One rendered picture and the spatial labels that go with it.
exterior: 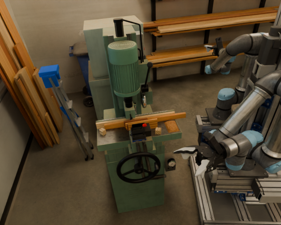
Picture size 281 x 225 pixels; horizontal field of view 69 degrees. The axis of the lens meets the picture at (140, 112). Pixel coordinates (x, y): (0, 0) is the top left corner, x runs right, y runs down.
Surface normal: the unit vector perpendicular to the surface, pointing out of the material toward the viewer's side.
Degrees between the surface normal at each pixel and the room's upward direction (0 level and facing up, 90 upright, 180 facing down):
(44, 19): 90
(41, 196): 0
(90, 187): 0
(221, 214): 0
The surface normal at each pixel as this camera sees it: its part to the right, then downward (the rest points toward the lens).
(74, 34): 0.21, 0.56
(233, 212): -0.06, -0.81
